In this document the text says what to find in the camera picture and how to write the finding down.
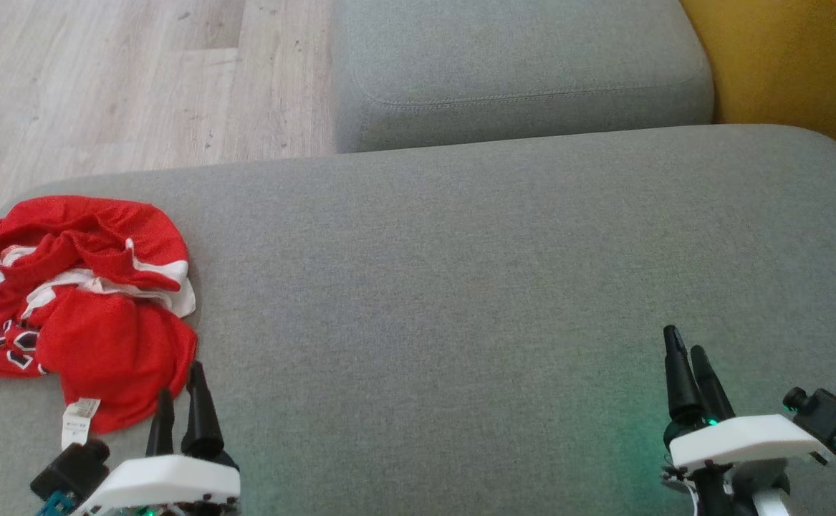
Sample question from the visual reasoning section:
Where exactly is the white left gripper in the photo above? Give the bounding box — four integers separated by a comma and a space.
74, 362, 241, 516

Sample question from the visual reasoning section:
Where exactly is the blue left camera cable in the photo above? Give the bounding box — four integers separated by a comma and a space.
36, 490, 76, 516

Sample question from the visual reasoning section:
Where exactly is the yellow panel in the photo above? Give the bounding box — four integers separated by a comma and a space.
678, 0, 836, 177

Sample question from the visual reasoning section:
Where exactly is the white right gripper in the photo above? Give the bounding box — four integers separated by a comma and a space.
661, 325, 835, 497

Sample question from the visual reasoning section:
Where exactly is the small grey sofa cushion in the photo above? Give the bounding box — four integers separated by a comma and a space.
332, 0, 716, 154

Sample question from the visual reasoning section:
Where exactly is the red and white jersey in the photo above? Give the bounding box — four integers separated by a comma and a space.
0, 195, 198, 452

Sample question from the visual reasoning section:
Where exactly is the large grey sofa seat cushion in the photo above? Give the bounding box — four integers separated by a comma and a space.
0, 123, 836, 516

